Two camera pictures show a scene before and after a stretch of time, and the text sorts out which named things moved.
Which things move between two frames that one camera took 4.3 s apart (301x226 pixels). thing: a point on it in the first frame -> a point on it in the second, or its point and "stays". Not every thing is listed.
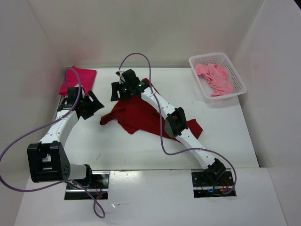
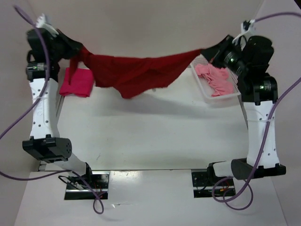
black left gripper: x=95 y=106 -> x=75 y=46
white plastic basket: x=221 y=60 stays
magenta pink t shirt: x=75 y=76 stays
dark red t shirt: x=136 y=113 -> x=130 y=76
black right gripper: x=116 y=86 -> x=214 y=54
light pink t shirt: x=217 y=77 stays
